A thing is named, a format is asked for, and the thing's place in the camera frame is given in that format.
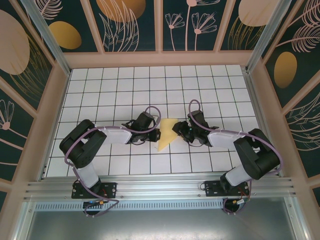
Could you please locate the aluminium corner post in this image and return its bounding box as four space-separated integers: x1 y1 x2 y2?
21 0 72 77
244 0 291 73

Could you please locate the aluminium side rail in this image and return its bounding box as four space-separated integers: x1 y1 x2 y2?
243 71 285 178

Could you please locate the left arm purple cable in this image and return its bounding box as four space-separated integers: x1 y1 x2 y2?
64 105 162 218

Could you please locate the long aluminium base rail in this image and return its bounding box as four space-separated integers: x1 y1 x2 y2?
23 174 298 201

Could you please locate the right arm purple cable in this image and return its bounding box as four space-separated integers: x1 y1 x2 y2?
187 99 282 216

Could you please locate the yellow cloth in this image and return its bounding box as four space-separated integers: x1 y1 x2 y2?
156 117 180 153

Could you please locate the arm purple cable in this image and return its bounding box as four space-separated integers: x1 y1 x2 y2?
187 99 282 216
64 105 162 218

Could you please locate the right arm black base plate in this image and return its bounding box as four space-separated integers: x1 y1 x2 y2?
204 179 251 198

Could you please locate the slotted grey cable duct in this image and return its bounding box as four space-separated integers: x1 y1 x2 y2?
34 201 225 211

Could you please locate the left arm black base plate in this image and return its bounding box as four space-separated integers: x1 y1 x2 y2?
71 181 118 200

